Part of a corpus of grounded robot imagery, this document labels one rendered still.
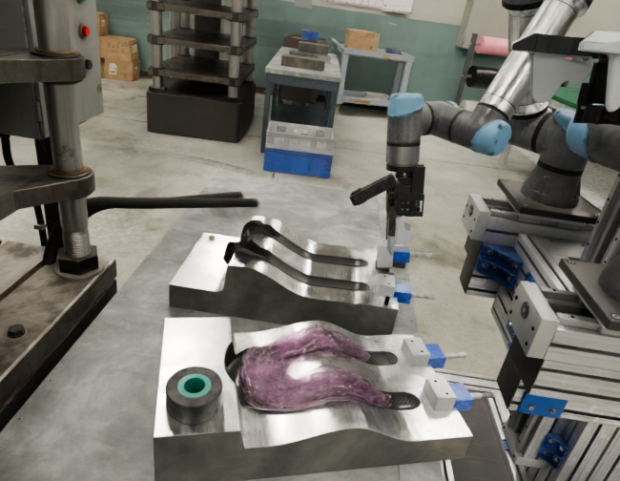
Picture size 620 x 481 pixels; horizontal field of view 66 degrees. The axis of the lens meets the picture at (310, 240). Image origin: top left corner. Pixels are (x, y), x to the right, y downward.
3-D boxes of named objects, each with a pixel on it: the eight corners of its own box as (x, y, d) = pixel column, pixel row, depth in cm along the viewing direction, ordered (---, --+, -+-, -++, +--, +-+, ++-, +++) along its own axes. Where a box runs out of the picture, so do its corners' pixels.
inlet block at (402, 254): (429, 261, 119) (431, 241, 117) (432, 269, 114) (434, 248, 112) (376, 260, 120) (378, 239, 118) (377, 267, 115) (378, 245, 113)
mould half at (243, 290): (384, 281, 129) (395, 237, 123) (389, 342, 106) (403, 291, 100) (203, 251, 130) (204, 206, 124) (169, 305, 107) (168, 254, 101)
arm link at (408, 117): (434, 93, 103) (406, 94, 99) (430, 144, 107) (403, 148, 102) (407, 92, 109) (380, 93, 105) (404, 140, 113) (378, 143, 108)
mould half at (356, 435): (406, 353, 103) (418, 312, 98) (464, 458, 81) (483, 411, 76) (165, 364, 91) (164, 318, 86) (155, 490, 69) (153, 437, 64)
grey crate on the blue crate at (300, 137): (332, 144, 454) (334, 128, 447) (333, 156, 418) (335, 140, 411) (268, 135, 452) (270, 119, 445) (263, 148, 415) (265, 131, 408)
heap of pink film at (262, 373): (365, 345, 95) (372, 313, 91) (397, 416, 80) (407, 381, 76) (233, 350, 89) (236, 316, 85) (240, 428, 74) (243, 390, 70)
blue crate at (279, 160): (328, 164, 464) (332, 142, 454) (329, 179, 427) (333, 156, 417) (266, 156, 462) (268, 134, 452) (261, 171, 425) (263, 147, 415)
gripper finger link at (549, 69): (502, 100, 44) (593, 107, 45) (516, 31, 42) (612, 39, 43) (486, 98, 47) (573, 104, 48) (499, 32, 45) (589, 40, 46)
